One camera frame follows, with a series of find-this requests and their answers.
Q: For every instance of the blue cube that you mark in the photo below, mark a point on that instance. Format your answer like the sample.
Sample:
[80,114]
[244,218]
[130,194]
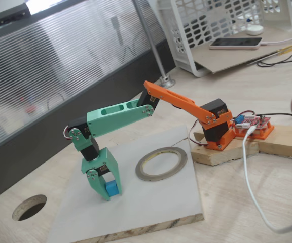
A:
[111,189]

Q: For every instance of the white laminated board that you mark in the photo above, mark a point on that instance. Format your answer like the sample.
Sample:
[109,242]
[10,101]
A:
[141,207]

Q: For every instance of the white perforated plastic basket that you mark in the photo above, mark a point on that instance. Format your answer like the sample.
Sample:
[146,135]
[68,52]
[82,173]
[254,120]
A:
[289,21]

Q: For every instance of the smartphone with pink case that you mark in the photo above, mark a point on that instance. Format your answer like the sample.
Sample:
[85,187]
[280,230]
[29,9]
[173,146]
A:
[239,43]

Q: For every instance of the black box device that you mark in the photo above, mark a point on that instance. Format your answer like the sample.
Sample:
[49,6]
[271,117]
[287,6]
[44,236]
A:
[10,14]

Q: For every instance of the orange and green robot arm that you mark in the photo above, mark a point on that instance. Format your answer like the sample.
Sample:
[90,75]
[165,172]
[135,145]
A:
[120,119]

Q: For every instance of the orange controller board mount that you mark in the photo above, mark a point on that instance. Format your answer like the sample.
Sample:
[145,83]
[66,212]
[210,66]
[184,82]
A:
[266,134]

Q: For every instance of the grey metal pole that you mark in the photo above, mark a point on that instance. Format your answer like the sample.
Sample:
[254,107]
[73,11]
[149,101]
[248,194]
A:
[149,33]

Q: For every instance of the light wooden plank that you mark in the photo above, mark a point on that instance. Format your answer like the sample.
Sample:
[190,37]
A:
[285,141]

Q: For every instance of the frosted glass desk partition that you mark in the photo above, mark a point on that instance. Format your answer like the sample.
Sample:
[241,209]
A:
[59,63]

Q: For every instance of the red controller circuit board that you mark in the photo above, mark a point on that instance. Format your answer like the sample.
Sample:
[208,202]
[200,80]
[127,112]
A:
[258,122]

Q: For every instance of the brown cardboard sheet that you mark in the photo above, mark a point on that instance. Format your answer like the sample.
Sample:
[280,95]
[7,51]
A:
[237,59]

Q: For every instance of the wooden base block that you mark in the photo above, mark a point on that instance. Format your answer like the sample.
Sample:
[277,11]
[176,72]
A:
[219,157]

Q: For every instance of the white earbuds case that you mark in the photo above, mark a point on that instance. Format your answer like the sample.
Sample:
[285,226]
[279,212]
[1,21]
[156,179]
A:
[254,31]

